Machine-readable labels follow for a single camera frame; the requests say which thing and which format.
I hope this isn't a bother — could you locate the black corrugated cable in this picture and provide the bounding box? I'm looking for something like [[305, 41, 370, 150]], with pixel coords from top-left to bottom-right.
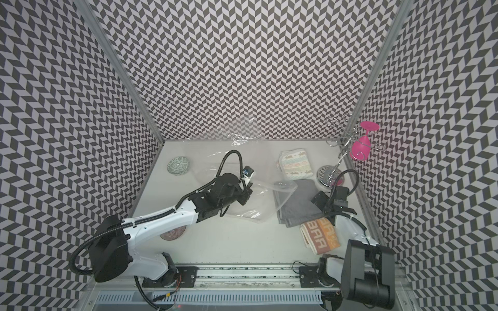
[[330, 168, 361, 199], [211, 149, 245, 187]]

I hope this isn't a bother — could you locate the aluminium mounting rail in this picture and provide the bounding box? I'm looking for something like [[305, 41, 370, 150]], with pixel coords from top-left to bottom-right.
[[87, 263, 409, 292]]

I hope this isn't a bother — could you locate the left black corrugated cable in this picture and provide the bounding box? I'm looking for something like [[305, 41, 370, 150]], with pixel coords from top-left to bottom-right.
[[211, 149, 245, 187]]

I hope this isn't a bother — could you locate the right black corrugated cable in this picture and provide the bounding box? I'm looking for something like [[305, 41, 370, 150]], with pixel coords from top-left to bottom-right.
[[330, 168, 361, 199]]

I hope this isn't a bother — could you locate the grey towel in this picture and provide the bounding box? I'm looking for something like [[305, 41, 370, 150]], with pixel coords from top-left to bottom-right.
[[273, 179, 323, 228]]

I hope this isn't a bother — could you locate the clear plastic vacuum bag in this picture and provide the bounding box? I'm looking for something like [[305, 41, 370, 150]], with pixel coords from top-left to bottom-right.
[[185, 116, 298, 223]]

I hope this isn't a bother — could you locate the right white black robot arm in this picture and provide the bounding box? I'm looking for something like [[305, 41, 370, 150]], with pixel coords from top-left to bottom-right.
[[311, 187, 396, 310]]

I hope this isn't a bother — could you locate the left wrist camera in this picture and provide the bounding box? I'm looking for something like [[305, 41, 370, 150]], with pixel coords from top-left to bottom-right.
[[242, 165, 255, 187]]

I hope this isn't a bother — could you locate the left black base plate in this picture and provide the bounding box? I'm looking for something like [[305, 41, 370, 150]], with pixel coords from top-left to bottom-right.
[[141, 266, 198, 289]]

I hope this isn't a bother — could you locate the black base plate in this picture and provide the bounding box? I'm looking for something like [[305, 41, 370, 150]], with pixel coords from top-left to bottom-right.
[[298, 266, 340, 288], [141, 266, 198, 289]]

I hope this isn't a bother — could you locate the chrome wire glass rack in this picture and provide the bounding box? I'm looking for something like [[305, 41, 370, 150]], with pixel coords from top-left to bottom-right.
[[316, 123, 385, 188]]

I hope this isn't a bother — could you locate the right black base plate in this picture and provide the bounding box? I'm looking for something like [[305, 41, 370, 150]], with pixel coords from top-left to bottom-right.
[[298, 266, 340, 288]]

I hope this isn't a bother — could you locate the green patterned small bowl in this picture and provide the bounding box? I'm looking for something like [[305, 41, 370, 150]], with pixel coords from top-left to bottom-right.
[[167, 156, 191, 176]]

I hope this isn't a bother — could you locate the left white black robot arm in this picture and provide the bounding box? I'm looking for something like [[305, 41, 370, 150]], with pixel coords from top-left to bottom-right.
[[69, 167, 255, 282]]

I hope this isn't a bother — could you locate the pink plastic wine glass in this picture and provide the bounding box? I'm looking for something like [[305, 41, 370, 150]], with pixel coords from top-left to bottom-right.
[[350, 121, 380, 161]]

